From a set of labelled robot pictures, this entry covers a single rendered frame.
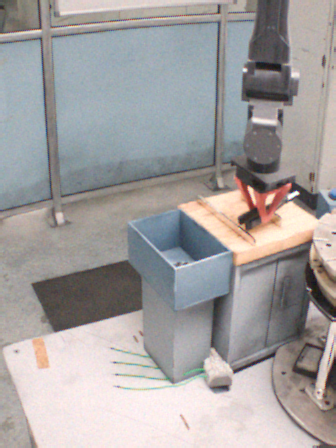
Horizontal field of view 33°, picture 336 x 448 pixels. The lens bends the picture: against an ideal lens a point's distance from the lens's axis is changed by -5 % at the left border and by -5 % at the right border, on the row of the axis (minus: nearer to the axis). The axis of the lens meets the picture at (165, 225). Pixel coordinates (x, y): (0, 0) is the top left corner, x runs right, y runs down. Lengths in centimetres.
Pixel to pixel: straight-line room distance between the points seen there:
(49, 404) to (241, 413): 35
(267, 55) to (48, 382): 71
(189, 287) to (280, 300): 22
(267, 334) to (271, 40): 57
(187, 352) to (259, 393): 16
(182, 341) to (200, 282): 14
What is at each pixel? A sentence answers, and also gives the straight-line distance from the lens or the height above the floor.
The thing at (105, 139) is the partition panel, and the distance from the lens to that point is 315.
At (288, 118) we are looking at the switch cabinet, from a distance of 346.
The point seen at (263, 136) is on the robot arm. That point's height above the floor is 128.
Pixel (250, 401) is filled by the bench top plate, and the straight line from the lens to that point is 109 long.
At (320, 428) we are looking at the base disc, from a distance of 104.
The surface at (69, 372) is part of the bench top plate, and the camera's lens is 115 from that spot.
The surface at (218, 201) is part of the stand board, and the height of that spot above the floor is 107.
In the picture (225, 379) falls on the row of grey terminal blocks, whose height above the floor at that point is 80.
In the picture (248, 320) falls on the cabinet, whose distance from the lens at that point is 108.
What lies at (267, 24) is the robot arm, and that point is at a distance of 84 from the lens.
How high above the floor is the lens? 157
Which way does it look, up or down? 30 degrees down
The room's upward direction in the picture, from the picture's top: straight up
